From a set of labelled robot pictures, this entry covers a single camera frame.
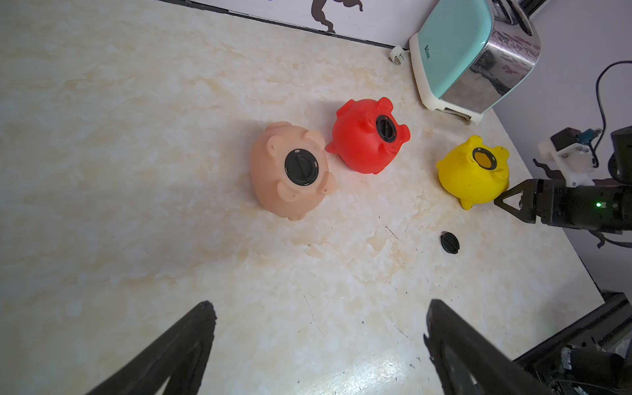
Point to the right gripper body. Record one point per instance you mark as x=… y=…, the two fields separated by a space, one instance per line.
x=604 y=207

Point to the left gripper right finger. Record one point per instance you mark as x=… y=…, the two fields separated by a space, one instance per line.
x=466 y=363

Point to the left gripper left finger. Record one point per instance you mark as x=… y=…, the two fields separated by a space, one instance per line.
x=174 y=363

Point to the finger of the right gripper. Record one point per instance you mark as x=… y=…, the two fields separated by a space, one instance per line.
x=520 y=201

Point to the yellow piggy bank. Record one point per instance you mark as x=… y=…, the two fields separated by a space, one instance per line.
x=475 y=173

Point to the black plug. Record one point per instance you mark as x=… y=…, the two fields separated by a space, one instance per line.
x=449 y=242
x=302 y=167
x=386 y=128

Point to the red piggy bank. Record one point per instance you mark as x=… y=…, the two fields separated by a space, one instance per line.
x=356 y=141

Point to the peach piggy bank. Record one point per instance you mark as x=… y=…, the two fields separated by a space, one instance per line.
x=274 y=190

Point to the mint chrome toaster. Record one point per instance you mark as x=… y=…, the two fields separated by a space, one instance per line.
x=469 y=55

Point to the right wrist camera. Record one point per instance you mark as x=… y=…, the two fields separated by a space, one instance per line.
x=573 y=152

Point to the small white wall plug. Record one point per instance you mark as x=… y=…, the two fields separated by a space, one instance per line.
x=397 y=54

